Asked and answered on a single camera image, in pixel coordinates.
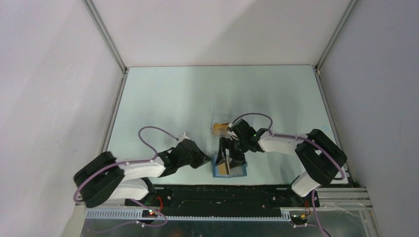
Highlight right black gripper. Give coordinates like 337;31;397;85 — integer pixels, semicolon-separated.
215;136;249;169

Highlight aluminium frame rail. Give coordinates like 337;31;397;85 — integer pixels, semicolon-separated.
313;0;361;187
83;0;128;154

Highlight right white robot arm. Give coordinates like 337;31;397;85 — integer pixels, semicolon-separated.
214;119;347;206

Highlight clear acrylic box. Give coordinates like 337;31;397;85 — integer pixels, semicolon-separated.
210;113;238;138

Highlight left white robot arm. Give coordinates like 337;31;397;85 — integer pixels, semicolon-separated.
73;134;211;208

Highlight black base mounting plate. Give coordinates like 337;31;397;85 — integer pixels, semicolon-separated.
126;185;320;218

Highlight blue card holder wallet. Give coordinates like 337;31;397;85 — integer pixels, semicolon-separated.
211;155;247;178

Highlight right aluminium frame rail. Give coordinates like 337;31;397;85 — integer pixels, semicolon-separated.
313;0;361;187

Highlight left aluminium frame rail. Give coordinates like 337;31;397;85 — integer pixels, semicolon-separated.
83;0;128;154

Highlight single orange credit card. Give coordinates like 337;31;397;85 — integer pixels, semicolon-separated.
217;162;231;176

